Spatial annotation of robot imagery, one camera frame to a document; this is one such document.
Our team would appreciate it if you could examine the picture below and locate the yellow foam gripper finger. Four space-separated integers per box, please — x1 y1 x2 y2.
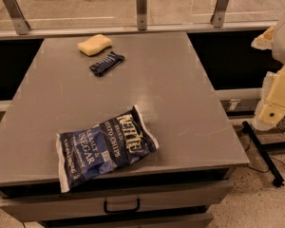
251 26 276 50
252 65 285 131

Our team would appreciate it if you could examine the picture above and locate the blue kettle chip bag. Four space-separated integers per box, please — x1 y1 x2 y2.
56 105 159 193

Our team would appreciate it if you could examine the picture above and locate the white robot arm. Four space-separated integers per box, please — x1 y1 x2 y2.
251 13 285 131

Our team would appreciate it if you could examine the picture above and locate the dark blue rxbar wrapper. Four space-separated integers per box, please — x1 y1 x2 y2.
89 51 124 77

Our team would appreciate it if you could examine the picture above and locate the black floor stand bar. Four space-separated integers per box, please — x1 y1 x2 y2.
242 121 284 187

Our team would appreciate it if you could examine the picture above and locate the grey cabinet drawer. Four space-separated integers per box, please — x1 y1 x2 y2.
0 180 233 222
43 213 213 228

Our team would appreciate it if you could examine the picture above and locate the lower grey cabinet drawer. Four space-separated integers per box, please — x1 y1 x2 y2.
43 213 213 228

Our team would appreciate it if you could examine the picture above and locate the yellow sponge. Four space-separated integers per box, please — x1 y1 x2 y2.
77 34 112 56

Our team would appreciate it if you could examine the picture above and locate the right metal rail bracket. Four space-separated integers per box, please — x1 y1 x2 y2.
210 0 229 28

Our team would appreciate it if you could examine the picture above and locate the metal rail bracket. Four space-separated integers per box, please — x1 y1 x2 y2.
3 0 30 35
210 0 229 28
136 0 147 30

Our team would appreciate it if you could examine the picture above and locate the black floor cable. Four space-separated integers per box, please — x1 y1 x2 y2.
243 136 285 176

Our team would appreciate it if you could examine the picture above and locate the middle metal rail bracket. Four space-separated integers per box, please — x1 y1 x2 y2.
136 0 147 30

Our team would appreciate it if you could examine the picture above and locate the black drawer handle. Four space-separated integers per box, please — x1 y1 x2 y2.
103 199 141 215

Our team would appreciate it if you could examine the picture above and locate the left metal rail bracket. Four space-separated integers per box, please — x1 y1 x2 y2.
3 0 30 35

